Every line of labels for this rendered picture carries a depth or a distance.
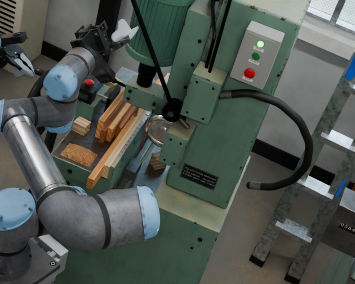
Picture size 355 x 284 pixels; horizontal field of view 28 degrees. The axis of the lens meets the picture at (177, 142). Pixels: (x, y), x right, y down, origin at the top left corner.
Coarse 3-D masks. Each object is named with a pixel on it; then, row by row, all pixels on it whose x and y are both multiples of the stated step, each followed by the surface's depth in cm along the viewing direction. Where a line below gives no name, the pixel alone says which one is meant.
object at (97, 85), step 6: (84, 84) 232; (96, 84) 236; (102, 84) 241; (84, 90) 230; (90, 90) 231; (96, 90) 233; (78, 96) 232; (84, 96) 231; (90, 96) 230; (84, 102) 233; (90, 102) 232
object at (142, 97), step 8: (136, 80) 231; (128, 88) 228; (136, 88) 227; (144, 88) 228; (152, 88) 229; (160, 88) 230; (128, 96) 230; (136, 96) 229; (144, 96) 228; (152, 96) 227; (160, 96) 227; (136, 104) 231; (144, 104) 230; (160, 104) 228
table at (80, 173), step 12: (120, 72) 262; (132, 72) 264; (96, 120) 237; (72, 132) 229; (144, 132) 241; (60, 144) 223; (84, 144) 226; (96, 144) 228; (108, 144) 229; (60, 156) 219; (60, 168) 220; (72, 168) 219; (84, 168) 217; (120, 168) 223; (84, 180) 220; (108, 180) 217
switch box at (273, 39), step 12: (252, 24) 191; (252, 36) 189; (264, 36) 188; (276, 36) 189; (240, 48) 192; (252, 48) 191; (264, 48) 190; (276, 48) 189; (240, 60) 194; (264, 60) 192; (240, 72) 196; (264, 72) 194; (252, 84) 197; (264, 84) 196
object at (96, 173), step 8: (128, 120) 235; (128, 128) 231; (120, 136) 227; (112, 144) 223; (112, 152) 220; (104, 160) 217; (96, 168) 213; (88, 176) 209; (96, 176) 210; (88, 184) 210
